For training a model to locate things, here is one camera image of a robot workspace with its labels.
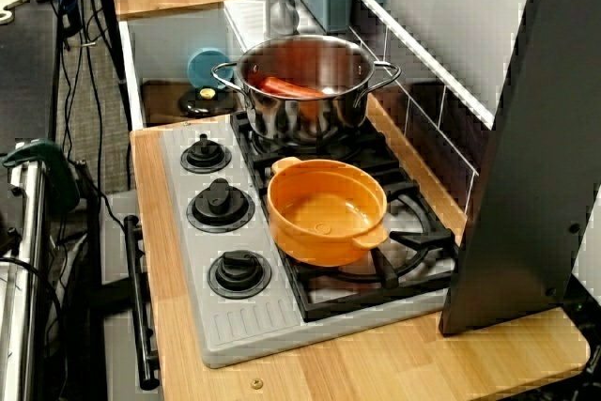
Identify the stainless steel pot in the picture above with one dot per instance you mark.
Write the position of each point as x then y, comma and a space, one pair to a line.
305, 114

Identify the orange plastic pot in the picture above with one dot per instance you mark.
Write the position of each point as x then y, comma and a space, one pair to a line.
324, 213

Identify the black oval stove knob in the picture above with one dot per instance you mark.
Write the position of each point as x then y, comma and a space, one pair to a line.
220, 206

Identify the black burner grate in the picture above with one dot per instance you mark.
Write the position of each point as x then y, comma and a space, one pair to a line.
371, 157
413, 236

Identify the white oven cabinet front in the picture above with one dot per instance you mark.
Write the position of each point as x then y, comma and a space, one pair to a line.
117, 326

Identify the black round stove knob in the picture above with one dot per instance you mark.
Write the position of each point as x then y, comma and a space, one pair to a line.
205, 157
239, 274

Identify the wooden kitchen counter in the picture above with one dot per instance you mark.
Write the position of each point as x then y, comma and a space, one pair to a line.
375, 363

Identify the blue round plate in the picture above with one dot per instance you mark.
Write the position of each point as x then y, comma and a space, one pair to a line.
206, 67

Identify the silver aluminium frame rail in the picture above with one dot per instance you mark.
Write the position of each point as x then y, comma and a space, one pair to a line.
28, 255

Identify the dark tile backsplash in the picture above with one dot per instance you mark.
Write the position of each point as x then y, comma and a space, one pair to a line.
451, 138

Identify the black lid with yellow knob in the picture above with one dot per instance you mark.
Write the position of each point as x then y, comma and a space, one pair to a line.
192, 103

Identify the grey toy stove panel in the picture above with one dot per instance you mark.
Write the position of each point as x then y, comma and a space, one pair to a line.
253, 326

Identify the white toy sink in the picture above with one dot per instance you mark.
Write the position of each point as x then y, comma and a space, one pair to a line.
159, 49

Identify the white backsplash ledge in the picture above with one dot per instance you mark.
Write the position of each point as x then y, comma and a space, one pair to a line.
422, 58

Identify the orange carrot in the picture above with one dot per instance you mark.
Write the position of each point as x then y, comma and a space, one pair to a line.
286, 87

